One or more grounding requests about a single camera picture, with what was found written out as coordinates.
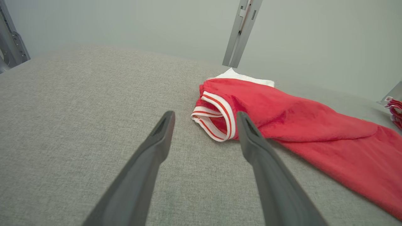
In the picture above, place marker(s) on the aluminium wall rail with clip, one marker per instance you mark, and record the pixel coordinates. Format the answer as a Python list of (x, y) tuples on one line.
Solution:
[(240, 40)]

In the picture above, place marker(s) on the red jacket with white trim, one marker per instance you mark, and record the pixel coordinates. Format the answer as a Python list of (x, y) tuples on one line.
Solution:
[(298, 125)]

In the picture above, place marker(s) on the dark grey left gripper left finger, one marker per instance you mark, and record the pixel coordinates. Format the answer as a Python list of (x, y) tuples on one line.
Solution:
[(138, 179)]

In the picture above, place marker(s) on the grey metal bracket left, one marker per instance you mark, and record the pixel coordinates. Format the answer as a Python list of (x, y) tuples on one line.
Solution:
[(12, 47)]

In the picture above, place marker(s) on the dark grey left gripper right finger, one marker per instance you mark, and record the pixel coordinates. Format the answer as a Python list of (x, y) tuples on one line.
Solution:
[(276, 188)]

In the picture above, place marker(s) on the crumpled red garment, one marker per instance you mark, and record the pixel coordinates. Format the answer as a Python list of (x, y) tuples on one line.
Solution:
[(396, 110)]

